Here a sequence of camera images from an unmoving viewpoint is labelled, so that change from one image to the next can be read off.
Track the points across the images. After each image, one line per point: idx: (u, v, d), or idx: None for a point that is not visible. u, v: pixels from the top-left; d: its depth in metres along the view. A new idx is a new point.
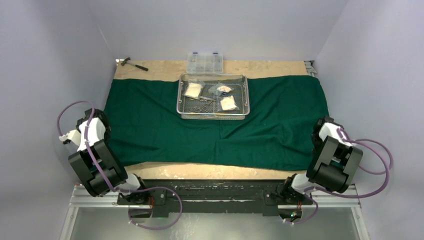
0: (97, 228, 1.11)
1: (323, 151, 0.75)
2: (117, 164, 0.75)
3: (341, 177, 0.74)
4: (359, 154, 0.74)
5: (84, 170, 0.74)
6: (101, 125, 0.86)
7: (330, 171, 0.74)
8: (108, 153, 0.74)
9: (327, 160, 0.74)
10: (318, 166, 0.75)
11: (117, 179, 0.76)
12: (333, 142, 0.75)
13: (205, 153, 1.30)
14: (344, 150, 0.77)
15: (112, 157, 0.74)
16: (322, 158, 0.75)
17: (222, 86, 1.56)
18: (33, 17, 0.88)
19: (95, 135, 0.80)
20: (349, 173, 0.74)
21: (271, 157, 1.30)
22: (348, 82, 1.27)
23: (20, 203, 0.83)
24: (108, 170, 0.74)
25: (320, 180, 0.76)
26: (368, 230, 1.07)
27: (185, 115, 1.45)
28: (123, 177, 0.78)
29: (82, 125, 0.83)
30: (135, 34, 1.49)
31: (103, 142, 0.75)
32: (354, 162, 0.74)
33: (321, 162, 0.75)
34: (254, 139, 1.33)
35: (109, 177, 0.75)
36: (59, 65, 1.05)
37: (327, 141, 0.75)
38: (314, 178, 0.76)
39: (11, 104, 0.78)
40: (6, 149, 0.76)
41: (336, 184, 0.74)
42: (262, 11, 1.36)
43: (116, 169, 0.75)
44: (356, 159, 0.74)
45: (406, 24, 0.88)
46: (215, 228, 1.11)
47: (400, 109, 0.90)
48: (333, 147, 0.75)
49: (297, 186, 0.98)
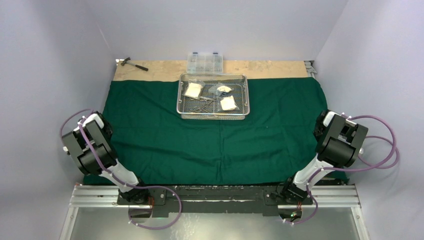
0: (97, 229, 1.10)
1: (331, 127, 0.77)
2: (107, 141, 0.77)
3: (347, 150, 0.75)
4: (365, 131, 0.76)
5: (76, 148, 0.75)
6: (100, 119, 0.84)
7: (336, 145, 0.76)
8: (98, 131, 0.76)
9: (336, 135, 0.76)
10: (327, 140, 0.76)
11: (108, 157, 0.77)
12: (342, 118, 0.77)
13: (211, 172, 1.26)
14: (351, 129, 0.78)
15: (102, 135, 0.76)
16: (330, 133, 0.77)
17: (222, 86, 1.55)
18: (33, 18, 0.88)
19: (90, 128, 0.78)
20: (356, 146, 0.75)
21: (278, 171, 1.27)
22: (348, 82, 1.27)
23: (21, 203, 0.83)
24: (98, 148, 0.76)
25: (329, 155, 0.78)
26: (368, 230, 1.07)
27: (185, 115, 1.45)
28: (113, 155, 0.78)
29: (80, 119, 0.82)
30: (135, 35, 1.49)
31: (94, 122, 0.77)
32: (360, 137, 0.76)
33: (330, 136, 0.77)
34: (258, 153, 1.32)
35: (99, 155, 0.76)
36: (59, 65, 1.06)
37: (335, 118, 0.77)
38: (322, 152, 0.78)
39: (11, 106, 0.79)
40: (7, 149, 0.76)
41: (343, 156, 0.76)
42: (262, 12, 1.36)
43: (106, 147, 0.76)
44: (362, 135, 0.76)
45: (405, 25, 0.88)
46: (215, 228, 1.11)
47: (399, 109, 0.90)
48: (342, 123, 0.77)
49: (299, 180, 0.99)
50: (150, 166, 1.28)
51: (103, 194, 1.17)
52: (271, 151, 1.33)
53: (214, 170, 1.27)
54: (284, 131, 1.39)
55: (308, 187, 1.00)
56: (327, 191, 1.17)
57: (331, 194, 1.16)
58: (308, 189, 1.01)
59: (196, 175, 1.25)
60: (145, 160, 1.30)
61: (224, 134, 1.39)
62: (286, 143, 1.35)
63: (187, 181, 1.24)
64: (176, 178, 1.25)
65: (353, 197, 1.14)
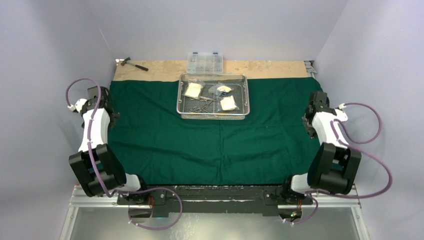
0: (97, 229, 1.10)
1: (321, 162, 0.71)
2: (117, 170, 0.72)
3: (342, 182, 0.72)
4: (358, 157, 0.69)
5: (83, 172, 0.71)
6: (105, 117, 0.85)
7: (331, 177, 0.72)
8: (109, 159, 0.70)
9: (327, 170, 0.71)
10: (319, 174, 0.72)
11: (115, 183, 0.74)
12: (331, 149, 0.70)
13: (211, 172, 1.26)
14: (342, 152, 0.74)
15: (113, 163, 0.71)
16: (320, 169, 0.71)
17: (222, 86, 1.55)
18: (33, 18, 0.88)
19: (98, 127, 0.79)
20: (350, 177, 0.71)
21: (278, 171, 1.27)
22: (348, 82, 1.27)
23: (20, 202, 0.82)
24: (106, 174, 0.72)
25: (323, 187, 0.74)
26: (368, 230, 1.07)
27: (185, 115, 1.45)
28: (119, 181, 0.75)
29: (86, 115, 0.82)
30: (135, 35, 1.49)
31: (106, 146, 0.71)
32: (352, 167, 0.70)
33: (321, 172, 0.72)
34: (258, 153, 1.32)
35: (106, 180, 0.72)
36: (59, 65, 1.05)
37: (324, 152, 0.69)
38: (316, 185, 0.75)
39: (11, 105, 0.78)
40: (6, 149, 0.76)
41: (338, 188, 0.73)
42: (262, 12, 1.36)
43: (114, 174, 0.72)
44: (354, 163, 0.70)
45: (405, 24, 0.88)
46: (215, 227, 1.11)
47: (399, 109, 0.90)
48: (332, 154, 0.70)
49: (298, 189, 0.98)
50: (150, 166, 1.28)
51: (103, 194, 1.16)
52: (271, 150, 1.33)
53: (214, 170, 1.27)
54: (284, 131, 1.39)
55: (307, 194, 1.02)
56: None
57: (331, 195, 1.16)
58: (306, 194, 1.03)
59: (196, 175, 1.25)
60: (145, 159, 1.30)
61: (224, 134, 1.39)
62: (286, 144, 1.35)
63: (187, 181, 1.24)
64: (176, 177, 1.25)
65: (353, 197, 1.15)
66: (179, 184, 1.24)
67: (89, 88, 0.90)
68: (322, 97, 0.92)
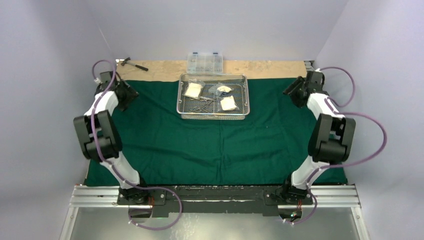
0: (96, 229, 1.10)
1: (320, 130, 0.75)
2: (113, 133, 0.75)
3: (341, 148, 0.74)
4: (353, 123, 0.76)
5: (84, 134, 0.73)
6: (112, 99, 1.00)
7: (330, 145, 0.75)
8: (108, 123, 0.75)
9: (327, 136, 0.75)
10: (318, 142, 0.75)
11: (111, 149, 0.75)
12: (328, 117, 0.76)
13: (211, 172, 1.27)
14: (338, 122, 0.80)
15: (110, 126, 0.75)
16: (320, 136, 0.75)
17: (222, 86, 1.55)
18: (33, 18, 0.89)
19: (104, 103, 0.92)
20: (347, 143, 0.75)
21: (278, 171, 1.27)
22: (348, 82, 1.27)
23: (20, 202, 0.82)
24: (104, 138, 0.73)
25: (325, 156, 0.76)
26: (368, 230, 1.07)
27: (185, 115, 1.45)
28: (116, 148, 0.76)
29: (97, 96, 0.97)
30: (135, 35, 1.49)
31: (106, 112, 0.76)
32: (349, 132, 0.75)
33: (321, 140, 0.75)
34: (258, 153, 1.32)
35: (103, 145, 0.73)
36: (59, 65, 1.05)
37: (322, 118, 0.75)
38: (317, 155, 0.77)
39: (11, 105, 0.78)
40: (6, 149, 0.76)
41: (338, 155, 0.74)
42: (262, 12, 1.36)
43: (111, 139, 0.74)
44: (350, 129, 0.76)
45: (405, 24, 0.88)
46: (215, 227, 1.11)
47: (399, 109, 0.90)
48: (329, 122, 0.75)
49: (298, 182, 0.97)
50: (150, 166, 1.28)
51: (103, 194, 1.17)
52: (271, 150, 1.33)
53: (214, 170, 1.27)
54: (284, 131, 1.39)
55: (309, 186, 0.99)
56: (327, 190, 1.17)
57: (331, 195, 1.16)
58: (308, 187, 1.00)
59: (196, 175, 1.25)
60: (145, 159, 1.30)
61: (224, 134, 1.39)
62: (286, 144, 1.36)
63: (187, 181, 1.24)
64: (176, 177, 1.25)
65: (353, 197, 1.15)
66: (179, 184, 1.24)
67: (102, 73, 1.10)
68: (317, 78, 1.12)
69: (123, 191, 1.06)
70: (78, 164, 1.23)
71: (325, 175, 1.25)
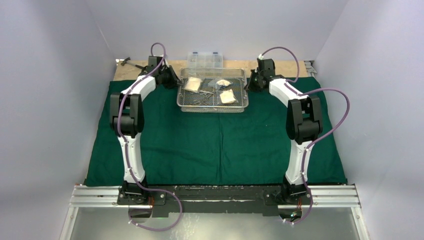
0: (96, 229, 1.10)
1: (293, 115, 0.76)
2: (139, 116, 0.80)
3: (315, 125, 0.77)
4: (318, 99, 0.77)
5: (114, 108, 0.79)
6: (150, 85, 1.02)
7: (306, 125, 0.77)
8: (137, 106, 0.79)
9: (301, 118, 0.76)
10: (296, 126, 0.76)
11: (131, 129, 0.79)
12: (296, 100, 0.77)
13: (211, 173, 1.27)
14: (304, 102, 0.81)
15: (138, 109, 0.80)
16: (295, 120, 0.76)
17: (221, 80, 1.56)
18: (33, 19, 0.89)
19: (143, 85, 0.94)
20: (319, 118, 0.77)
21: (278, 171, 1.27)
22: (347, 82, 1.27)
23: (20, 203, 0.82)
24: (128, 117, 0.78)
25: (304, 137, 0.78)
26: (368, 230, 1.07)
27: (185, 108, 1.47)
28: (136, 129, 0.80)
29: (139, 76, 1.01)
30: (135, 34, 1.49)
31: (138, 96, 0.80)
32: (317, 108, 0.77)
33: (297, 123, 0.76)
34: (258, 153, 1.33)
35: (126, 123, 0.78)
36: (59, 65, 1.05)
37: (292, 104, 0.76)
38: (298, 138, 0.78)
39: (11, 106, 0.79)
40: (6, 150, 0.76)
41: (315, 132, 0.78)
42: (262, 12, 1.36)
43: (135, 120, 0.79)
44: (317, 104, 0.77)
45: (404, 24, 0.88)
46: (215, 228, 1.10)
47: (399, 109, 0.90)
48: (299, 105, 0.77)
49: (294, 177, 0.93)
50: (150, 166, 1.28)
51: (103, 194, 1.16)
52: (270, 150, 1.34)
53: (214, 170, 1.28)
54: (284, 131, 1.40)
55: (306, 179, 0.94)
56: (327, 190, 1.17)
57: (332, 195, 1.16)
58: (306, 182, 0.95)
59: (196, 175, 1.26)
60: (145, 159, 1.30)
61: (224, 134, 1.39)
62: (286, 144, 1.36)
63: (187, 181, 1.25)
64: (176, 177, 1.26)
65: (354, 197, 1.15)
66: (180, 184, 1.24)
67: (151, 56, 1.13)
68: (269, 65, 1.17)
69: (123, 185, 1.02)
70: (78, 165, 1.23)
71: (325, 175, 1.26)
